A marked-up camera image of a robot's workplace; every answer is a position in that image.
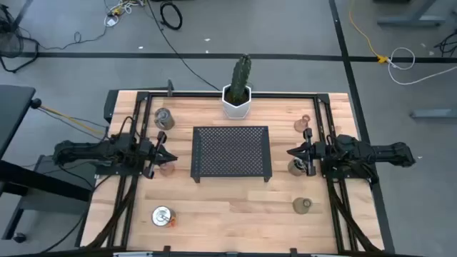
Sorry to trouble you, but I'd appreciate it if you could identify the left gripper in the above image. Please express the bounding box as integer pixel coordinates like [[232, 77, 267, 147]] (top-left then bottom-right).
[[140, 131, 179, 179]]

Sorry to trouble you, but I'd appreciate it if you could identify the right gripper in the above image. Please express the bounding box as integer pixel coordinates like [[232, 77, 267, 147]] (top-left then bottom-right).
[[286, 128, 325, 177]]

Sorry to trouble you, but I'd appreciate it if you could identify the pink ribbed glass candlestick holder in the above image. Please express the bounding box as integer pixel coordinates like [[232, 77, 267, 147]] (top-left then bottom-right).
[[159, 161, 176, 177], [293, 114, 312, 133]]

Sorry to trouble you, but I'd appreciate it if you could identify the olive ribbed glass candlestick holder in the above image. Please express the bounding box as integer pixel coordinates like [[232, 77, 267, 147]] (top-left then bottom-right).
[[292, 196, 313, 215]]

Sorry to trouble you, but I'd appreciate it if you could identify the silver candle jar orange tag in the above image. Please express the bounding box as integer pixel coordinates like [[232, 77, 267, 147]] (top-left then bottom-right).
[[151, 205, 177, 228]]

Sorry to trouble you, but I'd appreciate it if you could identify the black perforated metal riser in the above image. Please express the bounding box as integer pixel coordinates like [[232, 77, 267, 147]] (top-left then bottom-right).
[[190, 125, 273, 183]]

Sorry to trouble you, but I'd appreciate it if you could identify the green cactus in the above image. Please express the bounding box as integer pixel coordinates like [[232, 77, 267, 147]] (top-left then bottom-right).
[[228, 53, 253, 103]]

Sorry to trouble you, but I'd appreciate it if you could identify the grey cabinet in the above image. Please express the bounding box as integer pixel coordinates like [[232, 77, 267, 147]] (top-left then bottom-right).
[[21, 153, 98, 216]]

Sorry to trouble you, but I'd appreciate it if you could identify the grey table foot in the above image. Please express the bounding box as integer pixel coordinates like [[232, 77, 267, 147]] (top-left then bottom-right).
[[409, 109, 457, 119]]

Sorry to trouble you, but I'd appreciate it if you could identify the black desk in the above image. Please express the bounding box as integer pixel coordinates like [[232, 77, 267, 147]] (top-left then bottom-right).
[[0, 84, 94, 243]]

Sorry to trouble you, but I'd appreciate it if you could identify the grey table leg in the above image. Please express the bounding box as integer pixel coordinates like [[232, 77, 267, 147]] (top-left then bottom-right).
[[376, 0, 447, 28]]

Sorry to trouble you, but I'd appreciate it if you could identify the black floor fan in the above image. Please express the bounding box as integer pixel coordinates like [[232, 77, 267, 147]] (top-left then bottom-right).
[[0, 4, 40, 74]]

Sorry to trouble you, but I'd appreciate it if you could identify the black cable bundle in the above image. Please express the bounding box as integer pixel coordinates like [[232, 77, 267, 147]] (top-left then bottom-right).
[[326, 178, 379, 253], [85, 171, 139, 250]]

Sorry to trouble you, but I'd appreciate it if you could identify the long thin black cable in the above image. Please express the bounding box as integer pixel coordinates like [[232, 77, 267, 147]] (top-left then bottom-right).
[[146, 0, 221, 91]]

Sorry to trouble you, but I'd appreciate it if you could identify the thin yellow cable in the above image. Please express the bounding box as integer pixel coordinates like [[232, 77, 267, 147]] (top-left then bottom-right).
[[39, 104, 105, 135]]

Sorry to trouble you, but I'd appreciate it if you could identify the yellow extension cable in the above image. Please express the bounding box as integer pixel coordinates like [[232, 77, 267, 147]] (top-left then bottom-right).
[[348, 0, 389, 65]]

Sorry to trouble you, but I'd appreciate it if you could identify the coiled black cable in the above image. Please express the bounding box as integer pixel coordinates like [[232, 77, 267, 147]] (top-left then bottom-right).
[[159, 1, 184, 31]]

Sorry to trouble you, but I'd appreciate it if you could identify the white and yellow cable tangle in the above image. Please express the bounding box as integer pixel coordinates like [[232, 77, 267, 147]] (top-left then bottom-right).
[[103, 0, 147, 28]]

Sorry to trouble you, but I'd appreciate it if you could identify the black cable cluster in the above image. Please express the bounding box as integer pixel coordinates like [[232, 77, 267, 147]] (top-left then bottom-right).
[[433, 30, 457, 58]]

